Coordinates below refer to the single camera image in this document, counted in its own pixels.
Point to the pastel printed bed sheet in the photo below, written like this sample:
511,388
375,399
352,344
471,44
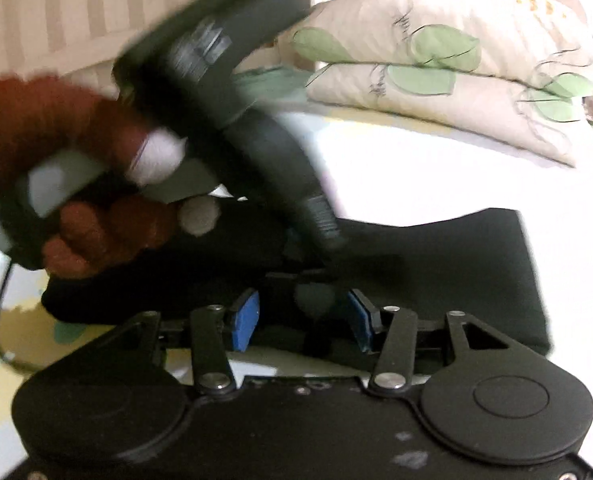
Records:
426,180

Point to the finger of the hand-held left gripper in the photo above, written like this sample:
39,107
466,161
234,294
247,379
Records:
326,230

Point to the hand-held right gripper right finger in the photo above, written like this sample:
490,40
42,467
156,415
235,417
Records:
362,317

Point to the upper leaf-print pillow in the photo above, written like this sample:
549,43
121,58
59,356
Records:
456,80

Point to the black pants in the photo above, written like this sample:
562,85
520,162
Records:
451,270

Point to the person's left hand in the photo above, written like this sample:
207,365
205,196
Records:
21,120

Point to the wooden slatted bed rail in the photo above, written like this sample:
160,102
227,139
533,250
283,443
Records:
76,5

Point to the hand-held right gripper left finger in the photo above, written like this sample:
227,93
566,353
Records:
245,320

